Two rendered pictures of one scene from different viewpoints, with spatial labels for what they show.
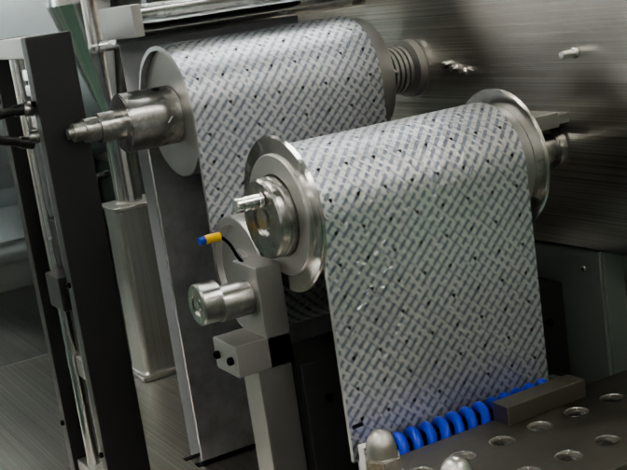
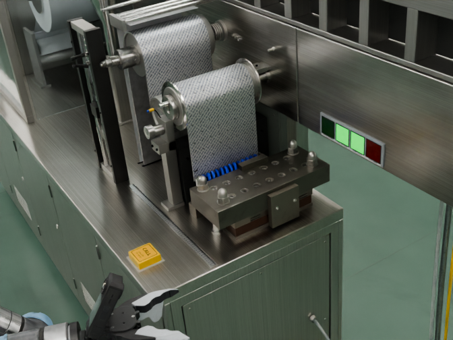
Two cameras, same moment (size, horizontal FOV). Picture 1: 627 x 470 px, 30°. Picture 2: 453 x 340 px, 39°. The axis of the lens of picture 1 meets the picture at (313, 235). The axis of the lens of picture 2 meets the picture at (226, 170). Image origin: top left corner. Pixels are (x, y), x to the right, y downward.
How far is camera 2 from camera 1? 0.84 m
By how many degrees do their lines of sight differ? 19
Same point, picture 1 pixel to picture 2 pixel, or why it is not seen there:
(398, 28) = (218, 15)
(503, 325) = (243, 138)
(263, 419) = (166, 165)
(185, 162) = (140, 72)
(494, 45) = (249, 35)
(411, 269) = (214, 124)
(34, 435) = (81, 148)
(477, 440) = (232, 177)
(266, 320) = (168, 137)
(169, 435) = (131, 152)
